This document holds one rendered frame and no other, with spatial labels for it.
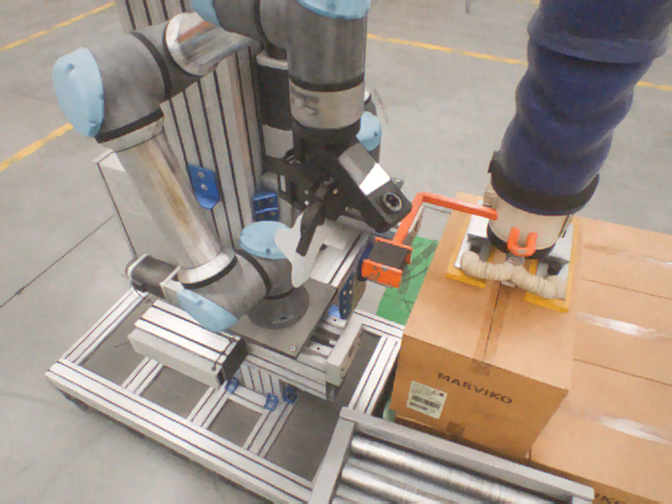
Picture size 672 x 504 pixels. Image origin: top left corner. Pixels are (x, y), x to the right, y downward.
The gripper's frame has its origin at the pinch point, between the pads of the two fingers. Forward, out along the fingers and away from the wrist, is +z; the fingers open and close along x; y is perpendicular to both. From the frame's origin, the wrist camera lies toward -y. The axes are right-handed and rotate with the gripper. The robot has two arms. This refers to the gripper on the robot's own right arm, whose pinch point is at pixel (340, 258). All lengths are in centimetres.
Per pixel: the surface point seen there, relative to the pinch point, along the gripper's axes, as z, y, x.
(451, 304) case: 54, 1, -47
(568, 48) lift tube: -13, -4, -54
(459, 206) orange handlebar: 30, 9, -55
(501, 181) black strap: 18, 1, -55
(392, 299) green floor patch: 148, 55, -106
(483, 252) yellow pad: 41, 0, -56
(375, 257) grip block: 27.5, 12.3, -25.6
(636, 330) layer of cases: 94, -42, -113
